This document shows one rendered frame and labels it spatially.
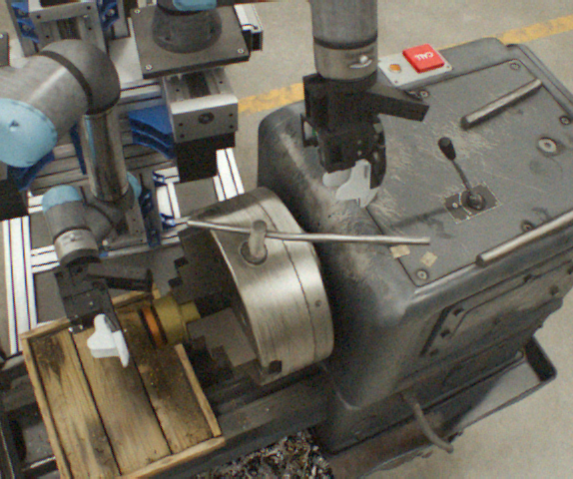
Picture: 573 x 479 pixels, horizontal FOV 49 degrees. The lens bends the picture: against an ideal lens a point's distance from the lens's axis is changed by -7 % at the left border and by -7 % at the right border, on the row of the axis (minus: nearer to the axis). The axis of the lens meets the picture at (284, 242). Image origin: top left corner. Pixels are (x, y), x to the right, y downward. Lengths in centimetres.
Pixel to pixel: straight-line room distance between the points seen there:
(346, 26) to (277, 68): 235
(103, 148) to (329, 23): 57
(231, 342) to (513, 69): 74
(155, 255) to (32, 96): 132
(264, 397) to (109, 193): 49
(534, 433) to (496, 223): 137
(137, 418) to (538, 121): 92
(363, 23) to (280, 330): 49
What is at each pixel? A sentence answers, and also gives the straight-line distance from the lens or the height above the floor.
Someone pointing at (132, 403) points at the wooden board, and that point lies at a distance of 129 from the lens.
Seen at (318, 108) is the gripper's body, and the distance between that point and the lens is 80.
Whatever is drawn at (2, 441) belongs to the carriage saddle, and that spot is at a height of 93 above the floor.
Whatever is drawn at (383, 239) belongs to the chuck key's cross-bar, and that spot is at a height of 132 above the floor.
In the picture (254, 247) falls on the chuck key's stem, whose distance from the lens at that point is 96.
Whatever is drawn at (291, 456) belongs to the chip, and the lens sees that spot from 156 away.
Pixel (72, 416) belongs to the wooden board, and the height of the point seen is 89.
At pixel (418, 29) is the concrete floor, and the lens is 342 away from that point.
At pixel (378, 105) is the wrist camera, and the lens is 82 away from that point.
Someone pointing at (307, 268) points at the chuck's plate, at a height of 122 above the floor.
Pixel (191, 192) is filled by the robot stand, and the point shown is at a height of 21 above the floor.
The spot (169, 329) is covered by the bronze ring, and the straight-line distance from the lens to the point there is 109.
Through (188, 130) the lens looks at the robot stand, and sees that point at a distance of 139.
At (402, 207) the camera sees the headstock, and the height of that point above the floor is 125.
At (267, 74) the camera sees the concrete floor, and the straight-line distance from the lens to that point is 305.
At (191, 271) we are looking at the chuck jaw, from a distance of 108.
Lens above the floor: 209
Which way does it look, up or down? 57 degrees down
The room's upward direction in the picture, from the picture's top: 4 degrees clockwise
